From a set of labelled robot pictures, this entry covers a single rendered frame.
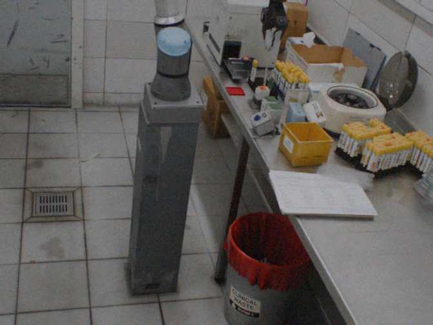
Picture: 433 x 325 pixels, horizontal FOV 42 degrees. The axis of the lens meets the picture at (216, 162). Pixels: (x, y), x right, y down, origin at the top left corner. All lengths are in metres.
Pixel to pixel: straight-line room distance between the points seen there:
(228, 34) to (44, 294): 1.40
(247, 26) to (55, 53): 1.65
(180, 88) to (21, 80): 2.03
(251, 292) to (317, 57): 1.13
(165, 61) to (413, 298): 1.13
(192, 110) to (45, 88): 2.03
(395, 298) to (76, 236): 1.77
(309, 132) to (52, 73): 2.26
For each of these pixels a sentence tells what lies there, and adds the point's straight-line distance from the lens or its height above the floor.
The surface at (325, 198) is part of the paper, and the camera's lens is 1.81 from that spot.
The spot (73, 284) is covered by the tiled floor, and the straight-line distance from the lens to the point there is 2.67.
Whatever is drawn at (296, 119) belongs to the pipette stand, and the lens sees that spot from 2.10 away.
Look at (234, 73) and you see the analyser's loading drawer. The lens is 2.49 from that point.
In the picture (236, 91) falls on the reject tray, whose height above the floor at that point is 0.88.
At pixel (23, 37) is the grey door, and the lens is 3.86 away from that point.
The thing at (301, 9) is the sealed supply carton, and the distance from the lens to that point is 3.10.
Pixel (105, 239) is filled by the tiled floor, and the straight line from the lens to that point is 2.89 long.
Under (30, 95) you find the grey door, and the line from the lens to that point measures 4.02.
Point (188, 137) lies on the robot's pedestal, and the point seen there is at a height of 0.81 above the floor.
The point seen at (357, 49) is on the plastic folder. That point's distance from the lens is 2.74.
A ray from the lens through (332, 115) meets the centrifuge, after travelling 2.20.
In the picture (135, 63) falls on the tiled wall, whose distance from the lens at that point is 4.01.
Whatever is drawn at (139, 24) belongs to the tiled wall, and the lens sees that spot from 3.91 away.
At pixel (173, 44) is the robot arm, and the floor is 1.16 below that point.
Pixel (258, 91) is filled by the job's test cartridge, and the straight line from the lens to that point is 2.29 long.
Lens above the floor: 1.87
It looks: 32 degrees down
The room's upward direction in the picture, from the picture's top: 9 degrees clockwise
